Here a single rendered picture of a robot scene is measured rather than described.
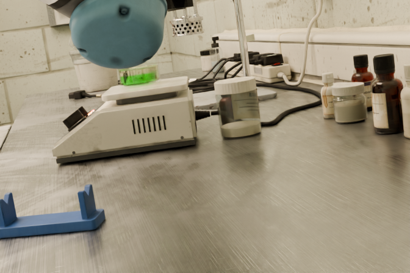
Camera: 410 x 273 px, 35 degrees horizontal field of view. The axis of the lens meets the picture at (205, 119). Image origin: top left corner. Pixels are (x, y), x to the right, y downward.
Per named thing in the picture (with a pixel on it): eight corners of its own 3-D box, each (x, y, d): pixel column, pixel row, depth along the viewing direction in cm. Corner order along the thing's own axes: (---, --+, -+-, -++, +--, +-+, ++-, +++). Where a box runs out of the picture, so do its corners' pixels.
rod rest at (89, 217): (-8, 239, 60) (-15, 202, 59) (8, 227, 63) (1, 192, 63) (96, 230, 58) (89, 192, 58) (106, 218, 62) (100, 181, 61)
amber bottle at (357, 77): (351, 110, 100) (345, 56, 99) (371, 106, 101) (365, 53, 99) (360, 113, 97) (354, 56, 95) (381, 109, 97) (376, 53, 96)
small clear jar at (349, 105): (332, 120, 94) (327, 85, 93) (363, 116, 94) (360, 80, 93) (338, 125, 90) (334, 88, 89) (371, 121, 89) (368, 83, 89)
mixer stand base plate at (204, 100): (125, 123, 119) (124, 117, 119) (115, 111, 138) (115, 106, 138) (279, 97, 125) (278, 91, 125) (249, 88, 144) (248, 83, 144)
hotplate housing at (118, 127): (53, 167, 89) (43, 109, 88) (72, 147, 102) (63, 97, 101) (214, 144, 89) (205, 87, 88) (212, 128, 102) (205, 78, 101)
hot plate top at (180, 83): (100, 102, 88) (99, 95, 88) (111, 91, 100) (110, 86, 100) (187, 89, 88) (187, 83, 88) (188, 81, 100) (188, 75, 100)
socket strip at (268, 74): (269, 84, 147) (267, 64, 147) (225, 74, 186) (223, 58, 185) (292, 80, 149) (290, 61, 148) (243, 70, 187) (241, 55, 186)
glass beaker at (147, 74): (118, 93, 92) (108, 33, 91) (120, 88, 98) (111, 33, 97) (167, 86, 92) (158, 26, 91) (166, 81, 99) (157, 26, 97)
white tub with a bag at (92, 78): (119, 84, 201) (108, 14, 198) (127, 87, 188) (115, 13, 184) (73, 91, 197) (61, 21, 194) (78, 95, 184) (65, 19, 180)
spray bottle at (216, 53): (221, 70, 197) (216, 36, 196) (227, 70, 194) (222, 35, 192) (210, 72, 196) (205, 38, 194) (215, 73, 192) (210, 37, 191)
